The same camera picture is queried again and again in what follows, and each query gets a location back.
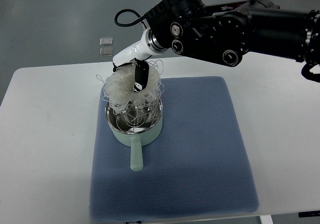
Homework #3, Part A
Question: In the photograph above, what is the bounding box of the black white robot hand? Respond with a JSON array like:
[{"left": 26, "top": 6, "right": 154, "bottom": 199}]
[{"left": 112, "top": 28, "right": 167, "bottom": 92}]

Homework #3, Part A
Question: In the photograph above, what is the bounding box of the white vermicelli nest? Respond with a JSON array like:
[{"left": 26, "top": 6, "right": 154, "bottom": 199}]
[{"left": 102, "top": 61, "right": 163, "bottom": 114}]

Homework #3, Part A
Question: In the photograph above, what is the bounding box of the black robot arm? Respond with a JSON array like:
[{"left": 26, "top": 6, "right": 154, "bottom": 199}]
[{"left": 113, "top": 0, "right": 320, "bottom": 82}]

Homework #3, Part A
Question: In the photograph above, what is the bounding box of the mint green steel pot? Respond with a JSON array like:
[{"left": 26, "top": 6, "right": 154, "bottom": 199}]
[{"left": 105, "top": 99, "right": 163, "bottom": 171}]

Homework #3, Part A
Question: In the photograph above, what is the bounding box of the upper metal floor plate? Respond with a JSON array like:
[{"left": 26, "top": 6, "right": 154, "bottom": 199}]
[{"left": 99, "top": 37, "right": 113, "bottom": 46}]

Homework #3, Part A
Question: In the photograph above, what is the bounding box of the blue textured mat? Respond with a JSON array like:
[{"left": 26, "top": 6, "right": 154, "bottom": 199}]
[{"left": 89, "top": 76, "right": 259, "bottom": 222}]

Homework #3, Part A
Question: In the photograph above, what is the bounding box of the wire steaming rack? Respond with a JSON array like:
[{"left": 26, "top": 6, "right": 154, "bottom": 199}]
[{"left": 115, "top": 106, "right": 155, "bottom": 132}]

